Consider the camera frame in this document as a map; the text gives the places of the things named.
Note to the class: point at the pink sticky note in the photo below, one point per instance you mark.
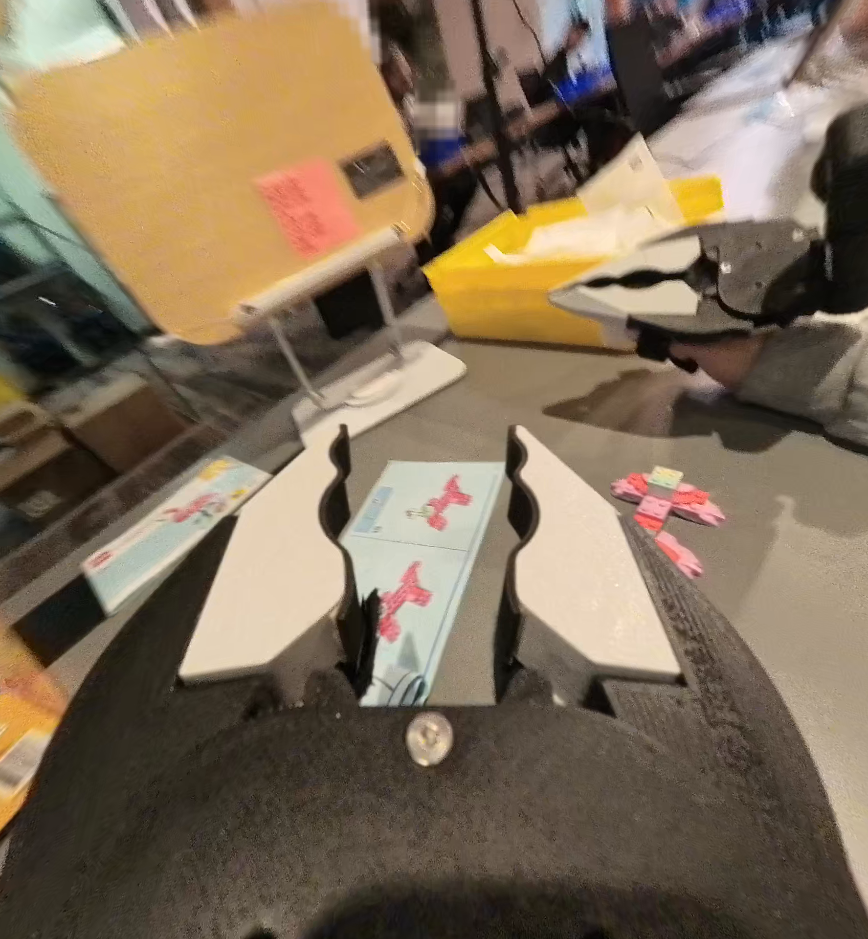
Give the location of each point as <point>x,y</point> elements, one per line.
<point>305,209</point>

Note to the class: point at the brown cardboard box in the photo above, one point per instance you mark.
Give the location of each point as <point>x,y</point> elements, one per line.
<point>126,425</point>

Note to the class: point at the person's right hand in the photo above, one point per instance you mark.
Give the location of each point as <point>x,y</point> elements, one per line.
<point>727,359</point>

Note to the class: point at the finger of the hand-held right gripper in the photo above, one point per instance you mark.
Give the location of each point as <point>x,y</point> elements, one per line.
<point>639,302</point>
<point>661,253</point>

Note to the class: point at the pink toy brick model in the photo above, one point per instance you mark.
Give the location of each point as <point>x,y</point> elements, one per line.
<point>661,502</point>

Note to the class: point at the yellow plastic bin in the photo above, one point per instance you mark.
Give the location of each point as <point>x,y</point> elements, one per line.
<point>492,301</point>

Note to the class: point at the instruction booklet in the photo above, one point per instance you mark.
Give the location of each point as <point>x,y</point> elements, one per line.
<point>177,521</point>
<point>441,557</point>

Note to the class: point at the pile of white paper bags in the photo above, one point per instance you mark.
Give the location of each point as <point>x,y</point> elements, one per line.
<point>624,183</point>

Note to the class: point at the black label sticker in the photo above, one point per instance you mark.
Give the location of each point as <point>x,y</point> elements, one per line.
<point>371,170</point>

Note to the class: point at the wooden book stand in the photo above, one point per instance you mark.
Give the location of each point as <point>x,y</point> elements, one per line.
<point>184,147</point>

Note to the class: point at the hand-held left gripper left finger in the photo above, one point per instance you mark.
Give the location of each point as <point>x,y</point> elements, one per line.
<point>280,579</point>

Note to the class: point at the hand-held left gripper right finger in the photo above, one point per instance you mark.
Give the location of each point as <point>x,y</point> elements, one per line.
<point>588,587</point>

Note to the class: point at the black chair back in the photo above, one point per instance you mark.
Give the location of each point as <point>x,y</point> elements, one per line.
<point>349,308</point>

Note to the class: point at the yellow toy box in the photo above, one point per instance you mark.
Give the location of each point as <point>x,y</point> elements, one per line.
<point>1,733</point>

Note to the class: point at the black tripod pole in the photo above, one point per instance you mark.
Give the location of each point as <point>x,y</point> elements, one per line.
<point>503,132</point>

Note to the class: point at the closed instruction booklet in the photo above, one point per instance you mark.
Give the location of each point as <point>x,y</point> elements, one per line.
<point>177,521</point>

